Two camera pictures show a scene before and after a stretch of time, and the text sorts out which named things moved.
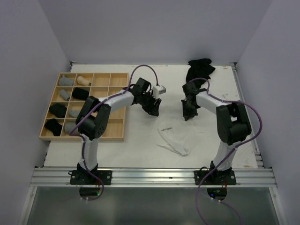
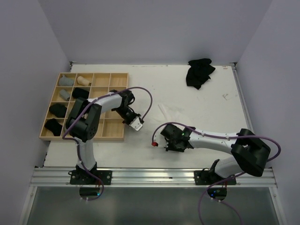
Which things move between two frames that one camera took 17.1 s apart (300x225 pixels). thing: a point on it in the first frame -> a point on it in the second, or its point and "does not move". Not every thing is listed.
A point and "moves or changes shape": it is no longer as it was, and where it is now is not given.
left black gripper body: [147, 100] -> [126, 114]
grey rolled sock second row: [64, 94] does not move
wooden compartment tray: [70, 93] does not move
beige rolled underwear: [82, 81] does not move
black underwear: [199, 68] does not move
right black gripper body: [194, 106] -> [171, 145]
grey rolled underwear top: [65, 81] does not move
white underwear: [179, 136] moves or changes shape
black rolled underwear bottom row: [53, 125] does not move
